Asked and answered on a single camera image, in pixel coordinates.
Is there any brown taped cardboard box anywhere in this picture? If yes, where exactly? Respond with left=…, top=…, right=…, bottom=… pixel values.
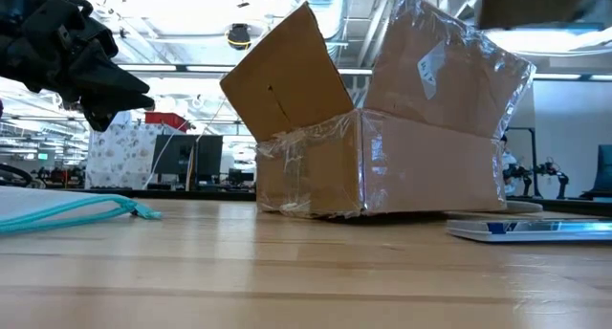
left=219, top=0, right=537, bottom=220

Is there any pastel sticky notes pack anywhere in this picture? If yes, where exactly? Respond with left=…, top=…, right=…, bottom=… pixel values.
left=446, top=217, right=612, bottom=244

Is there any black monitor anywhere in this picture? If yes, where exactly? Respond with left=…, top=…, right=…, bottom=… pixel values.
left=151, top=134, right=225, bottom=177

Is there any silver ventilation duct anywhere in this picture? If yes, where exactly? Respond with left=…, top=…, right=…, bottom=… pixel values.
left=294, top=0, right=353, bottom=41

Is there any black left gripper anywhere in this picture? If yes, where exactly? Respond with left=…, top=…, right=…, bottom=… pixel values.
left=0, top=0, right=157, bottom=133

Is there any yellow orange pole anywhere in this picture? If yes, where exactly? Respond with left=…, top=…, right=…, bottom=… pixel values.
left=187, top=146, right=198, bottom=191

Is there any black dome ceiling camera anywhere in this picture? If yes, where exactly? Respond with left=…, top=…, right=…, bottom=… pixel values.
left=227, top=22, right=253, bottom=52

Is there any red background box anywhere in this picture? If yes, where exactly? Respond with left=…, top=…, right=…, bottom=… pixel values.
left=144, top=111, right=190, bottom=133

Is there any teal-edged mesh zipper pouch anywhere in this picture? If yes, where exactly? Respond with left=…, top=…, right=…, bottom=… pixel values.
left=0, top=185, right=163, bottom=235

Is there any black aluminium table frame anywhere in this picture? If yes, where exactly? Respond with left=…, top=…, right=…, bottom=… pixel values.
left=71, top=187, right=612, bottom=219

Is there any floral patterned partition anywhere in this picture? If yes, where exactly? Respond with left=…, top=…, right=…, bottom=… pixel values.
left=85, top=121, right=166, bottom=190

